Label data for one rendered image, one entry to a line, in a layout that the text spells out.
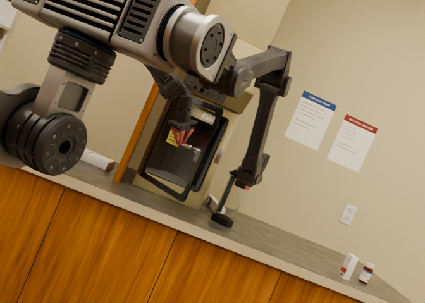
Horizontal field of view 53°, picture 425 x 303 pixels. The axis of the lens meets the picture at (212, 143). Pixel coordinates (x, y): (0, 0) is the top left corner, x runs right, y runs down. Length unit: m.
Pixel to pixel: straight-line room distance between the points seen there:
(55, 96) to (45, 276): 0.96
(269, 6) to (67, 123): 1.25
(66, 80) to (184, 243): 0.93
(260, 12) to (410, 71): 1.09
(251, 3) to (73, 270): 1.31
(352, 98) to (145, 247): 1.46
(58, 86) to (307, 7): 1.78
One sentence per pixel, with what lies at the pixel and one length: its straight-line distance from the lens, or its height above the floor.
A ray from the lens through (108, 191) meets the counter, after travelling 1.63.
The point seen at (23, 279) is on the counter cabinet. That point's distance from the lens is 1.81.
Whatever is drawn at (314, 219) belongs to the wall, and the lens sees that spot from 2.56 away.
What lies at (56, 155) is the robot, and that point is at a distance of 1.00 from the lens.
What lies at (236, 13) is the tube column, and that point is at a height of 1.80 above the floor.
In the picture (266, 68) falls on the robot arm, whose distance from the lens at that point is 1.25.
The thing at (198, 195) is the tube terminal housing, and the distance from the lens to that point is 1.94.
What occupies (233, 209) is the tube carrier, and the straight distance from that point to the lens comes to 1.86.
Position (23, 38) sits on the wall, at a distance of 2.44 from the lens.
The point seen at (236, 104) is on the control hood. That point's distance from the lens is 1.87.
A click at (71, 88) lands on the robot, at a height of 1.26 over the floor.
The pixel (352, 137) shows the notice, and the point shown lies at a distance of 2.57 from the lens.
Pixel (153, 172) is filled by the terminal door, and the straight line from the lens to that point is 1.83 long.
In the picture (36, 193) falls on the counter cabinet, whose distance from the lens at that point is 1.71.
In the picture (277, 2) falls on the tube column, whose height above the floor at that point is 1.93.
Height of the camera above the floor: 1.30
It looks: 2 degrees down
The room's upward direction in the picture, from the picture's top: 23 degrees clockwise
